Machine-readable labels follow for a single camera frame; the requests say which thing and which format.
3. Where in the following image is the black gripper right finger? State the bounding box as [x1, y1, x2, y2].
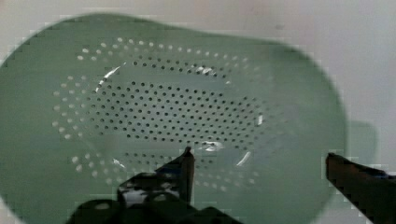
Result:
[326, 153, 396, 224]

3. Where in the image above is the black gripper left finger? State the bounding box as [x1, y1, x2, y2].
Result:
[117, 147, 195, 205]

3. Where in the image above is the green strainer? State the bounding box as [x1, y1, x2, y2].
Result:
[0, 14, 348, 224]

